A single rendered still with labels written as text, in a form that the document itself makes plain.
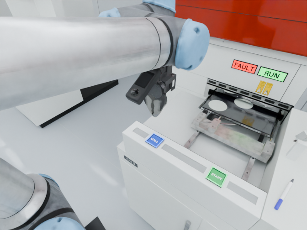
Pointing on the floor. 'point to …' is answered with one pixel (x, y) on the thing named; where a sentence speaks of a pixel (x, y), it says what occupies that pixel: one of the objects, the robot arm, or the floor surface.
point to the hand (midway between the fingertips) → (153, 114)
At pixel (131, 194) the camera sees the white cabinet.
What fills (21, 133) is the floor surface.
